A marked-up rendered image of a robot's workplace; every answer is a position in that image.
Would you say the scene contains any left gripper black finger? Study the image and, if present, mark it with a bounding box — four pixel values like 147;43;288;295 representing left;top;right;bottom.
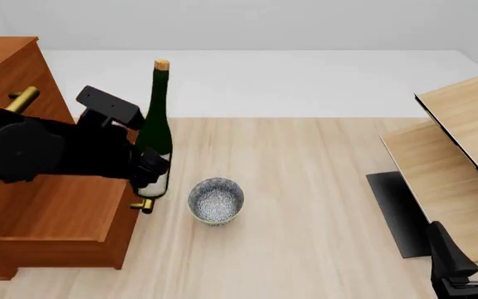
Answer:
139;145;171;189

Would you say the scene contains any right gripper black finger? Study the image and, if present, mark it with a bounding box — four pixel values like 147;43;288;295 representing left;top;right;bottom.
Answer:
425;219;478;279

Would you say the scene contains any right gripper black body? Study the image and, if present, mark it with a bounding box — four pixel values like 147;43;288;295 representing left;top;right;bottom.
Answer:
429;273;478;299

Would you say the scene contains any dark green wine bottle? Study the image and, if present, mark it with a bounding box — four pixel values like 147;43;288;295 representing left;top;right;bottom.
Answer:
134;59;174;199

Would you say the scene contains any wooden cabinet drawer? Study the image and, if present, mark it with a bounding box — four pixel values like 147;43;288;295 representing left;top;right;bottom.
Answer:
0;172;145;271

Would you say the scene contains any wooden cabinet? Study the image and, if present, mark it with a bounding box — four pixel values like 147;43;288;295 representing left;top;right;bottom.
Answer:
0;36;78;282

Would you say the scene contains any blue white patterned bowl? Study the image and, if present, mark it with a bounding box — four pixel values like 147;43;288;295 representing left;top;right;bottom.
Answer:
187;177;246;228

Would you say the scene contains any small flat plate on stalk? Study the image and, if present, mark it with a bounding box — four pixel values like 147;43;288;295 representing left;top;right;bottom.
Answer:
76;85;146;132

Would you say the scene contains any short brass drawer handle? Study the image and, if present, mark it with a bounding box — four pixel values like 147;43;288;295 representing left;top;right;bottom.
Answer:
129;198;157;215

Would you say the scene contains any long brass drawer handle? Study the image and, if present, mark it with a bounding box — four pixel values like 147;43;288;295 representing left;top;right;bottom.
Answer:
5;86;41;114

